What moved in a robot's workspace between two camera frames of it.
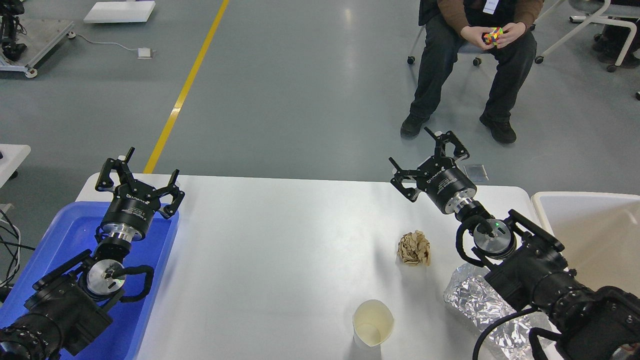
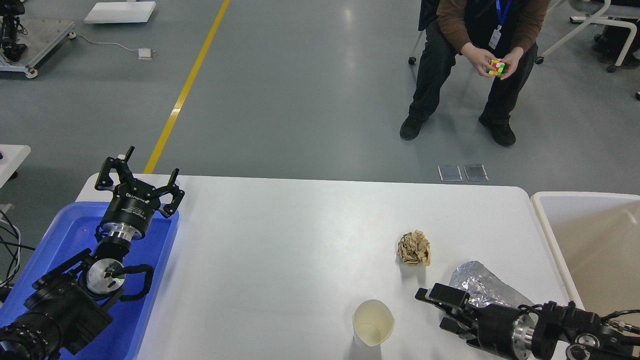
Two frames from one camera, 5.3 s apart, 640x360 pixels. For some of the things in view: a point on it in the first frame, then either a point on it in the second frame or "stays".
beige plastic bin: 600,234 stays
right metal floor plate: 476,172 stays
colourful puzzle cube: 492,36 → 498,65
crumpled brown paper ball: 413,248 stays
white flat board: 120,12 stays
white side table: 11,155 stays
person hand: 474,34 → 480,58
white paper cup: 372,322 stays
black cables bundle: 10,245 stays
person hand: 511,32 → 512,59
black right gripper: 447,186 → 503,333
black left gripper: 131,211 stays
